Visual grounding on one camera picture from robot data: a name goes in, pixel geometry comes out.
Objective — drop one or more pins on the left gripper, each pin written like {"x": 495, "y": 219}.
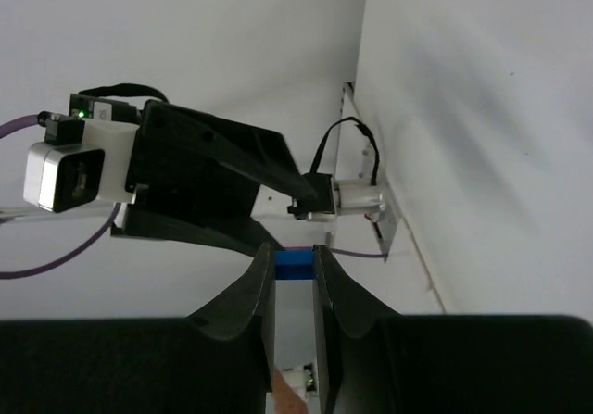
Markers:
{"x": 199, "y": 166}

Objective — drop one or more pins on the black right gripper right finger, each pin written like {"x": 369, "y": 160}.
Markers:
{"x": 372, "y": 359}

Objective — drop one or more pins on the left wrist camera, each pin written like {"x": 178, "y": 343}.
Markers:
{"x": 79, "y": 161}

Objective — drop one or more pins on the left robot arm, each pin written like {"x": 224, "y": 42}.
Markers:
{"x": 125, "y": 102}

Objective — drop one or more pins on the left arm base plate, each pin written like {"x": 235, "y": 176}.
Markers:
{"x": 361, "y": 187}

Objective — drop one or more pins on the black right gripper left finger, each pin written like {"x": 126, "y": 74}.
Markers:
{"x": 219, "y": 359}

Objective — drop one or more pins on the blue curved lego piece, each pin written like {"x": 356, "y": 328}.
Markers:
{"x": 294, "y": 264}

